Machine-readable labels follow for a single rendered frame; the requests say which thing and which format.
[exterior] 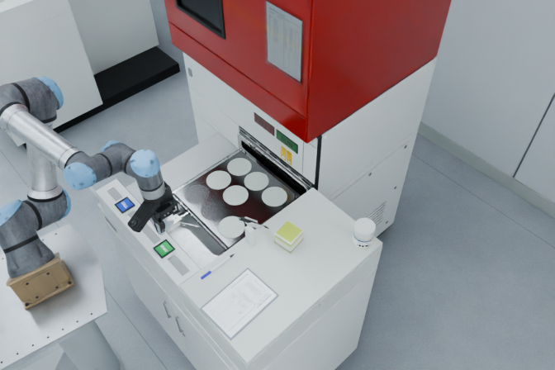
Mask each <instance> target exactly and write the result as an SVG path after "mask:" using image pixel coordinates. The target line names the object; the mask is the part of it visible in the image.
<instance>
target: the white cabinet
mask: <svg viewBox="0 0 555 370"><path fill-rule="evenodd" d="M99 210H100V212H101V213H102V217H103V219H104V221H105V223H106V225H107V228H108V230H109V233H110V235H111V238H112V240H113V242H114V245H115V246H116V250H117V252H118V254H119V256H120V258H121V261H122V263H123V265H124V267H125V270H126V272H127V275H128V277H129V279H130V282H131V284H132V287H133V288H134V290H135V294H136V295H137V296H138V297H139V298H140V299H141V301H142V302H143V303H144V304H145V306H146V307H147V308H148V310H149V311H150V312H151V314H152V315H153V316H154V318H155V319H156V320H157V321H158V322H159V323H160V324H161V326H162V327H163V328H164V330H165V331H166V332H167V333H168V335H169V336H170V337H171V339H172V340H173V341H174V343H175V344H176V345H177V346H178V347H179V348H180V349H181V351H182V352H183V353H184V355H185V356H186V357H187V359H188V360H189V361H190V362H191V364H192V365H193V366H194V368H195V369H196V370H239V369H238V368H237V367H236V366H235V365H234V364H233V363H232V362H231V360H230V359H229V358H228V357H227V356H226V354H225V353H224V352H223V351H222V350H221V348H220V347H219V346H218V345H217V344H216V342H215V341H214V340H213V339H212V338H211V336H210V335H209V334H208V333H207V332H206V331H205V330H204V329H203V328H202V326H201V325H200V324H199V323H198V322H197V320H196V319H195V318H194V317H193V316H192V314H191V313H190V312H189V311H188V310H187V308H186V307H185V306H183V305H182V304H181V302H180V301H179V300H178V299H177V298H176V296H175V295H174V294H172V292H171V291H170V290H169V289H168V288H167V286H166V285H165V284H164V283H163V282H162V280H161V279H160V278H159V277H158V276H157V274H156V273H155V272H154V271H153V270H152V268H151V267H150V266H149V265H148V264H147V263H146V262H145V261H144V260H143V258H142V257H141V256H140V255H139V254H138V252H137V251H136V250H135V249H134V248H133V246H132V245H131V244H130V243H129V242H128V240H127V239H126V238H125V237H124V236H123V234H122V233H121V232H120V231H119V230H118V229H117V228H116V227H115V226H114V224H113V223H112V222H111V221H110V220H109V218H108V217H107V216H106V215H105V214H104V212H103V211H102V210H101V209H100V208H99ZM376 271H377V266H376V267H375V268H374V269H373V270H372V271H371V272H370V273H368V274H367V275H366V276H365V277H364V278H363V279H362V280H361V281H360V282H358V283H357V284H356V285H355V286H354V287H353V288H352V289H351V290H349V291H348V292H347V293H346V294H345V295H344V296H343V297H341V298H340V299H339V300H338V301H337V302H336V303H335V304H334V305H333V306H332V307H331V308H329V310H327V312H326V313H324V314H323V315H322V316H321V317H320V318H319V319H318V320H317V321H315V322H314V323H313V324H312V325H311V326H310V327H309V328H308V329H307V330H305V331H304V332H303V333H302V334H301V335H300V336H299V337H298V338H296V339H295V340H294V341H293V342H292V343H291V344H290V345H288V346H287V347H286V348H285V349H284V350H283V351H282V352H281V353H280V354H279V355H278V356H277V357H276V358H275V359H274V360H273V361H272V362H270V363H269V364H268V365H267V366H266V367H265V368H264V369H262V370H335V369H336V368H337V367H338V366H339V365H340V364H341V363H342V362H343V361H344V360H345V359H346V358H347V357H348V356H349V355H350V354H351V353H352V352H353V351H354V350H355V349H356V348H357V346H358V340H359V336H360V333H361V329H362V326H363V320H364V317H365V314H366V310H367V307H368V301H369V297H370V294H371V290H372V285H373V281H374V278H375V275H376Z"/></svg>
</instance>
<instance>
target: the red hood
mask: <svg viewBox="0 0 555 370"><path fill-rule="evenodd" d="M451 1H452V0H164V4H165V8H166V13H167V18H168V26H169V30H170V35H171V40H172V44H173V45H175V46H176V47H177V48H179V49H180V50H181V51H182V52H183V53H185V54H186V55H188V56H189V57H191V58H192V59H194V60H195V61H196V62H198V63H199V64H200V65H201V66H202V67H204V68H205V69H207V70H208V71H209V72H211V73H212V74H214V75H215V76H217V78H219V79H220V80H221V81H223V82H224V83H226V84H227V85H228V86H230V87H231V88H233V89H234V90H235V91H236V92H237V93H239V94H240V95H242V96H243V97H245V98H246V99H247V100H249V101H250V102H252V103H253V104H254V105H255V106H256V107H258V108H259V109H260V110H262V111H263V112H265V113H266V114H268V115H269V116H270V117H272V118H273V119H274V120H275V121H277V122H278V123H279V124H281V125H282V126H284V127H285V128H286V129H288V130H289V131H290V132H291V133H292V134H294V135H296V136H297V137H298V138H300V139H301V140H303V141H304V142H305V143H307V144H308V143H309V142H311V141H312V140H313V139H315V138H316V137H318V136H319V135H321V134H323V133H324V132H326V131H327V130H328V129H329V128H331V127H332V126H334V125H336V124H337V123H339V122H340V121H342V120H343V119H344V118H346V117H347V116H349V115H351V114H352V113H353V112H355V111H357V110H358V109H359V108H360V107H362V106H364V105H365V104H367V103H368V102H370V101H371V100H373V99H374V98H375V97H377V96H379V95H380V94H381V93H383V92H385V91H386V90H387V89H388V88H390V87H392V86H393V85H395V84H396V83H398V82H400V81H401V80H402V79H403V78H405V77H406V76H408V75H409V74H411V73H413V72H414V71H416V70H417V69H418V68H420V67H421V66H423V65H424V64H426V63H428V62H429V61H430V60H432V59H433V58H434V57H436V56H437V54H438V51H439V45H440V42H441V39H442V35H443V32H444V27H445V23H446V20H447V16H448V11H449V8H450V4H451Z"/></svg>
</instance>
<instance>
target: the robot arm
mask: <svg viewBox="0 0 555 370"><path fill-rule="evenodd" d="M63 104H64V97H63V94H62V92H61V90H60V88H59V86H58V85H57V84H56V82H55V81H54V80H52V79H51V78H48V77H45V76H42V77H33V78H29V79H26V80H22V81H18V82H15V83H7V84H3V85H1V86H0V129H1V130H3V131H5V132H7V133H13V134H14V135H15V136H17V137H18V138H19V139H21V140H23V141H24V142H25V143H26V149H27V157H28V164H29V172H30V180H31V186H30V187H29V188H28V189H27V191H26V193H27V199H26V200H25V201H21V200H20V199H16V200H14V201H12V202H9V203H8V204H6V205H5V206H2V207H0V246H1V248H2V250H3V252H4V253H5V256H6V261H7V273H8V275H9V277H10V279H12V278H17V277H20V276H21V275H24V274H26V273H29V272H31V271H33V270H35V269H37V268H39V267H41V266H42V265H44V264H46V263H48V262H49V261H50V260H52V259H53V258H54V257H55V255H54V253H53V251H52V250H51V249H50V248H49V247H48V246H46V245H45V244H44V243H43V242H42V241H41V240H40V237H39V236H38V234H37V231H38V230H41V229H43V228H45V227H46V226H48V225H51V224H53V223H55V222H57V221H60V220H61V219H62V218H64V217H66V216H67V215H68V214H69V212H70V209H71V200H70V197H69V196H68V195H69V194H68V193H67V191H66V190H65V189H64V188H62V186H61V185H59V184H58V182H57V172H56V166H58V167H59V168H61V169H62V170H63V171H64V180H65V182H67V183H68V185H69V186H70V187H71V188H72V189H74V190H81V189H84V188H86V187H91V186H92V185H93V184H95V183H98V182H100V181H102V180H104V179H106V178H109V177H110V176H113V175H115V174H117V173H119V172H123V173H125V174H127V175H129V176H131V177H133V178H135V179H136V182H137V184H138V187H139V189H140V194H141V196H142V197H143V199H144V201H143V202H142V204H141V205H140V207H139V208H138V209H137V211H136V212H135V214H134V215H133V216H132V217H131V219H130V220H129V222H128V223H127V225H128V226H129V227H130V228H131V229H132V230H133V231H135V232H138V233H140V232H141V231H142V230H143V228H144V227H145V225H146V224H147V222H148V221H150V222H151V223H152V225H153V227H154V228H155V230H156V232H157V233H158V234H159V235H164V234H165V231H166V230H167V229H168V228H169V227H171V226H172V225H173V224H174V220H171V221H168V219H167V218H168V217H169V216H171V215H172V214H173V216H174V215H176V214H177V213H179V209H178V204H177V202H176V201H175V200H174V199H173V194H172V190H171V187H170V186H169V185H168V184H167V183H166V182H165V181H164V180H163V177H162V173H161V170H160V165H159V161H158V159H157V157H156V154H155V153H154V152H153V151H151V150H149V149H140V150H138V151H136V150H134V149H132V148H130V147H129V146H127V145H125V144H123V143H120V142H118V141H116V140H110V141H108V142H106V144H105V145H104V146H103V147H102V148H101V151H100V153H98V154H95V155H93V156H89V155H87V154H85V153H84V152H83V151H82V150H80V149H79V148H77V147H76V146H75V145H73V144H71V143H70V142H69V141H67V140H66V139H65V138H64V137H62V136H61V135H59V134H58V133H56V132H55V131H53V122H54V121H56V119H57V113H56V110H59V109H60V108H61V107H62V106H63ZM173 202H174V203H173ZM175 206H177V210H176V209H175ZM174 210H176V211H175V212H173V211H174Z"/></svg>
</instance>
